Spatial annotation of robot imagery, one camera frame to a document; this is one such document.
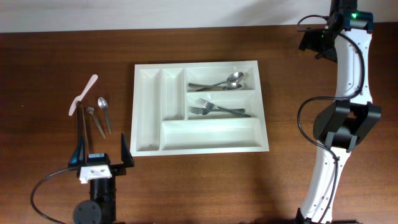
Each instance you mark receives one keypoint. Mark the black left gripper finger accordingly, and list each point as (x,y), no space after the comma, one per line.
(78,156)
(126,158)

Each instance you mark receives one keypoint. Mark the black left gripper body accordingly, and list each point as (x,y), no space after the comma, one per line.
(78,170)

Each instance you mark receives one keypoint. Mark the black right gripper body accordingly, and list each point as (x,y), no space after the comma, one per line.
(319,42)

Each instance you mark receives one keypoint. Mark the metal tongs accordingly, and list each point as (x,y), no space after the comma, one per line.
(81,112)

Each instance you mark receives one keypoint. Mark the large metal spoon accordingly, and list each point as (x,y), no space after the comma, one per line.
(235,77)
(229,86)

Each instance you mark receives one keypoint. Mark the metal fork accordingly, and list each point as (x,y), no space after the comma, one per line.
(212,106)
(204,111)

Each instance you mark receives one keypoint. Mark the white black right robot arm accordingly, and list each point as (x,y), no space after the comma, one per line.
(342,125)

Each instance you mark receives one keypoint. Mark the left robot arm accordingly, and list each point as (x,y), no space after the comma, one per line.
(101,206)

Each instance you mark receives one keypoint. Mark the small bent metal spoon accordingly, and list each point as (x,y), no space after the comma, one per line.
(91,111)

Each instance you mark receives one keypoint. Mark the small metal teaspoon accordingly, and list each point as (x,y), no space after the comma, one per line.
(102,103)

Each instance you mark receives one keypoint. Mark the white plastic cutlery tray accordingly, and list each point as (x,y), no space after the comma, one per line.
(162,124)

